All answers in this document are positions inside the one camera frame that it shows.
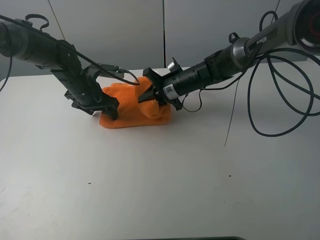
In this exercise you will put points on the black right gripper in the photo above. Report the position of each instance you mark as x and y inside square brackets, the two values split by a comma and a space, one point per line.
[160, 91]

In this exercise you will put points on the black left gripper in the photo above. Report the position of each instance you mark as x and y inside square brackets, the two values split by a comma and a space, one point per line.
[107, 105]

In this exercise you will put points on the orange terry towel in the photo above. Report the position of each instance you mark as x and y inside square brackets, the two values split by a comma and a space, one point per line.
[130, 112]

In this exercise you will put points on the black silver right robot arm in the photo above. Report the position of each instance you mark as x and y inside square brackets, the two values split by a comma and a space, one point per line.
[298, 27]

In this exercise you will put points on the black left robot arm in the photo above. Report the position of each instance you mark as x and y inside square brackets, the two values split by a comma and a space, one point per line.
[20, 40]

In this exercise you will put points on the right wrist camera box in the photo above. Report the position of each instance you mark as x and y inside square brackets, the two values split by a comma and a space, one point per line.
[174, 66]

